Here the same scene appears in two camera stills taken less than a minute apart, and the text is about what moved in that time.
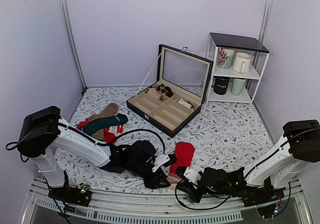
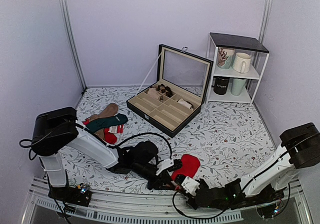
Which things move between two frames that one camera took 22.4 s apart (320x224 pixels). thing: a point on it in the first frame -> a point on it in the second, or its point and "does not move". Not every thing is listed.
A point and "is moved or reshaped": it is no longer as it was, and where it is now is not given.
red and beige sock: (185, 152) is moved or reshaped
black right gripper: (196, 198) -> (191, 203)
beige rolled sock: (154, 92) does not move
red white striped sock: (116, 129) does not move
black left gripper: (152, 183) does not move
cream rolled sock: (185, 103) does not move
